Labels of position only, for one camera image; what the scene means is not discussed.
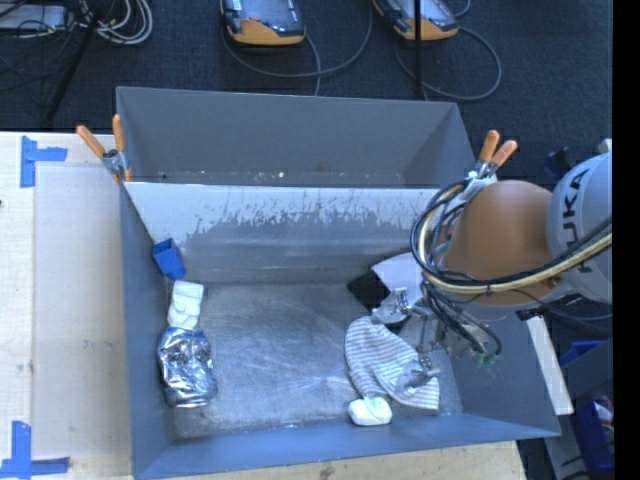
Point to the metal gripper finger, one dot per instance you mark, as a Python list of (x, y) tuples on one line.
[(395, 308), (420, 370)]

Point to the black flat object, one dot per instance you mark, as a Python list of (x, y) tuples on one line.
[(367, 288)]

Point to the white flat sheet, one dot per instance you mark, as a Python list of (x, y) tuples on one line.
[(400, 273)]

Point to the grey striped white cloth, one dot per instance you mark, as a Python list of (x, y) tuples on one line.
[(372, 353)]

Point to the small white rounded object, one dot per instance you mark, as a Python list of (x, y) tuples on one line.
[(370, 412)]

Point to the grey metal bin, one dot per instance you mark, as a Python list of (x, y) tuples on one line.
[(280, 348)]

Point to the white moulded plastic piece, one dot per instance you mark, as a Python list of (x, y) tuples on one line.
[(186, 303)]

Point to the crumpled silver foil bag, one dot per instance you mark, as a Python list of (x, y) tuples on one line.
[(186, 368)]

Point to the small blue box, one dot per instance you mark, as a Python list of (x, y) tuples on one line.
[(169, 259)]

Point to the pale flat board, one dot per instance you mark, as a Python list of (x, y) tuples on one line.
[(75, 293)]

